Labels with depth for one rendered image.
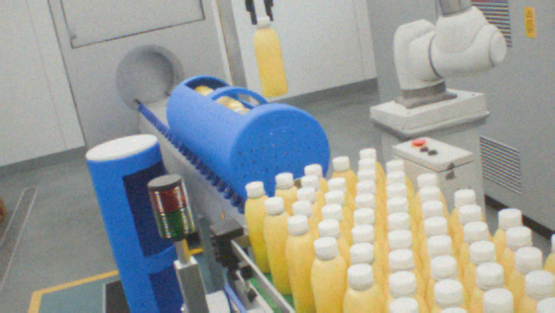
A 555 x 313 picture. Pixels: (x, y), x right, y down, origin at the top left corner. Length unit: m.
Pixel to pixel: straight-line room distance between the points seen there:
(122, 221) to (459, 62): 1.33
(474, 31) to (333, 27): 5.21
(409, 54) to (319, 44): 5.01
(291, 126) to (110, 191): 0.94
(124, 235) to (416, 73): 1.22
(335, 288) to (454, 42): 1.10
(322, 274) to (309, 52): 6.05
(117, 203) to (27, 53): 4.54
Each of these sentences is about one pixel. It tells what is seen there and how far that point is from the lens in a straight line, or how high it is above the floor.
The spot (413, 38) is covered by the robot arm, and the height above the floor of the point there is 1.28.
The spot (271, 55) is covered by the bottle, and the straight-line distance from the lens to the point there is 1.65.
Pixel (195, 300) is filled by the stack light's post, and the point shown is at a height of 1.03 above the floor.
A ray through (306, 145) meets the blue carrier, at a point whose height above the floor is 1.11.
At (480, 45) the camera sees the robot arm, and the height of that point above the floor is 1.25.
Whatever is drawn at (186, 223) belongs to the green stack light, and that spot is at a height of 1.18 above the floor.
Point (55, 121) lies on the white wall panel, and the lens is 6.83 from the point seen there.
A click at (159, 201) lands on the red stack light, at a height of 1.23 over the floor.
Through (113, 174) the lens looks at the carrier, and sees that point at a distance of 2.31.
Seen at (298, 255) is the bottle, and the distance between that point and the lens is 1.18.
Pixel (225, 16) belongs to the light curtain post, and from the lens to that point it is 2.99.
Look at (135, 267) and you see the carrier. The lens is 2.44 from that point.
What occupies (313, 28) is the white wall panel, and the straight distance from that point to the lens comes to 7.04.
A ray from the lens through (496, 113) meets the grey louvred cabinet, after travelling 3.50.
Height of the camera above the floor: 1.57
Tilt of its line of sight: 17 degrees down
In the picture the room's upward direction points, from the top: 11 degrees counter-clockwise
